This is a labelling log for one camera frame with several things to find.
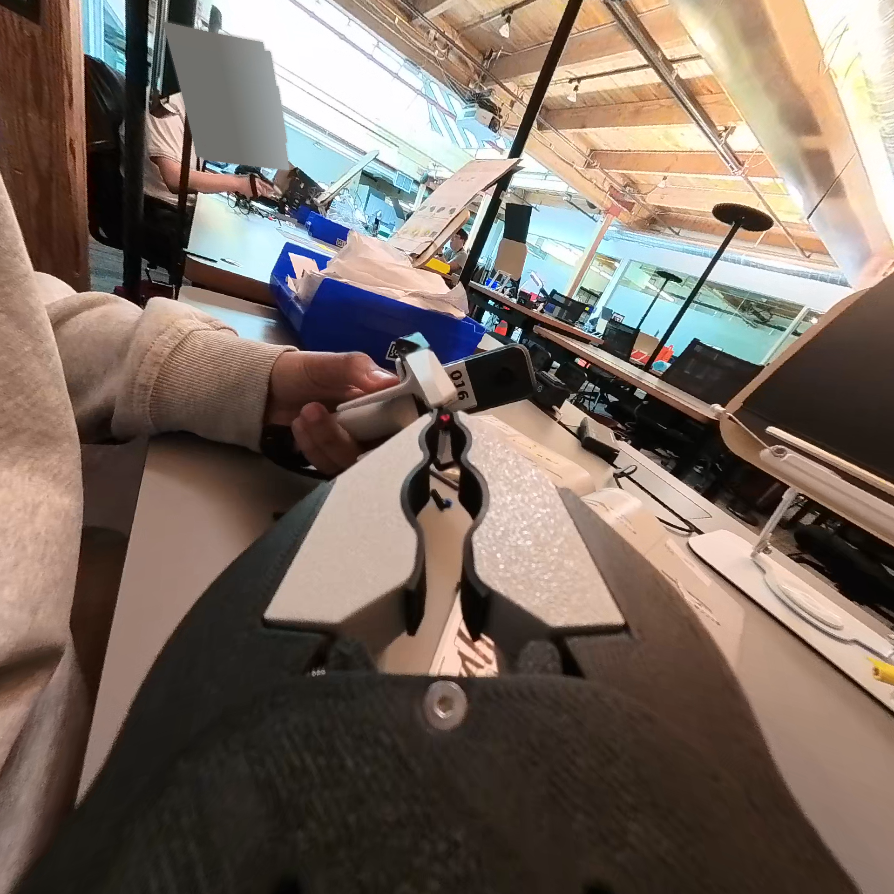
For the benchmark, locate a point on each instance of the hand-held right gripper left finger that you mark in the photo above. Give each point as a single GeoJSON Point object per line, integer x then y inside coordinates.
{"type": "Point", "coordinates": [349, 552]}

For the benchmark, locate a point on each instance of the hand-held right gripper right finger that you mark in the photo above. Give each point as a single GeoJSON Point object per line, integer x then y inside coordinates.
{"type": "Point", "coordinates": [538, 552]}

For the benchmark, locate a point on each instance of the person's left forearm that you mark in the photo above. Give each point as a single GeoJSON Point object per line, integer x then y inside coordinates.
{"type": "Point", "coordinates": [160, 370]}

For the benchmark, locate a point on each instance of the lego instruction booklet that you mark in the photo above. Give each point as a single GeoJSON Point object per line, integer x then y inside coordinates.
{"type": "Point", "coordinates": [545, 450]}

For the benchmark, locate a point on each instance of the black lego pin blue end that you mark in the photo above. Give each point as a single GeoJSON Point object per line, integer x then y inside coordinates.
{"type": "Point", "coordinates": [438, 499]}

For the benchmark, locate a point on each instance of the person's left hand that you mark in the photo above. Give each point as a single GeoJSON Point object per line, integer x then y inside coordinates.
{"type": "Point", "coordinates": [314, 381]}

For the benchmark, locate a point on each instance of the black power adapter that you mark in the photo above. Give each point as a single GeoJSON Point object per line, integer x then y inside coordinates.
{"type": "Point", "coordinates": [597, 436]}

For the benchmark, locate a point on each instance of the zebra sticker sheet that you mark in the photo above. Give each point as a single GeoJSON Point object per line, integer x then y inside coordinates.
{"type": "Point", "coordinates": [471, 649]}

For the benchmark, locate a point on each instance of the background wooden desk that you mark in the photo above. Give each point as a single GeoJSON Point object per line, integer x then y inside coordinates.
{"type": "Point", "coordinates": [628, 367]}

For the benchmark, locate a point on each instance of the pile of white plastic bags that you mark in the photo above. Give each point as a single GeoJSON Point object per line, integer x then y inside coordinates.
{"type": "Point", "coordinates": [391, 272]}

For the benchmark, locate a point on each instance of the cardboard sign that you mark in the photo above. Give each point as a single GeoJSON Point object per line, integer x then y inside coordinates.
{"type": "Point", "coordinates": [454, 199]}

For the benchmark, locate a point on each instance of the short black floor lamp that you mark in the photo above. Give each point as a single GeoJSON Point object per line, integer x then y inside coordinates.
{"type": "Point", "coordinates": [667, 276]}

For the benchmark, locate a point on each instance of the white monitor stand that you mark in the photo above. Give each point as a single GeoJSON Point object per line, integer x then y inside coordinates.
{"type": "Point", "coordinates": [740, 566]}

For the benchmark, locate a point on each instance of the black mesh chair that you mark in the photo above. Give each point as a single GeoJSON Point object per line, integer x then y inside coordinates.
{"type": "Point", "coordinates": [712, 370]}

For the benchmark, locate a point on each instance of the small blue plastic bin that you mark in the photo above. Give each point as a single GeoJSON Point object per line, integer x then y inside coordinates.
{"type": "Point", "coordinates": [325, 227]}

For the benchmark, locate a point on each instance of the slanted black pole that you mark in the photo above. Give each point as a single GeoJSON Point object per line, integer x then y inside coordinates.
{"type": "Point", "coordinates": [538, 98]}

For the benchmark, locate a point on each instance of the tall black floor lamp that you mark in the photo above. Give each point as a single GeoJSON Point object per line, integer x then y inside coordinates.
{"type": "Point", "coordinates": [742, 216]}

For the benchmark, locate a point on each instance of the person's beige sweater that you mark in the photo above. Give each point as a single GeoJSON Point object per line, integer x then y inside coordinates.
{"type": "Point", "coordinates": [35, 489]}

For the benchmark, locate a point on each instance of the computer monitor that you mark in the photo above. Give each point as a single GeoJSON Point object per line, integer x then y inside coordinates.
{"type": "Point", "coordinates": [824, 391]}

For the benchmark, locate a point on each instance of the yellow object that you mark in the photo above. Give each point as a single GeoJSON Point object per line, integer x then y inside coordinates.
{"type": "Point", "coordinates": [881, 672]}

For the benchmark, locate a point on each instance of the upright black pole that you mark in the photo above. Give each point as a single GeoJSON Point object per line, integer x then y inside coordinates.
{"type": "Point", "coordinates": [136, 140]}

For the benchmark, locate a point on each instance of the black office chair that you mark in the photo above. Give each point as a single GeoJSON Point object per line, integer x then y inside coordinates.
{"type": "Point", "coordinates": [105, 140]}

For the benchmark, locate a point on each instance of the wooden post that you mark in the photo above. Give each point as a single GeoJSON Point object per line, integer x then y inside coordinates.
{"type": "Point", "coordinates": [42, 140]}

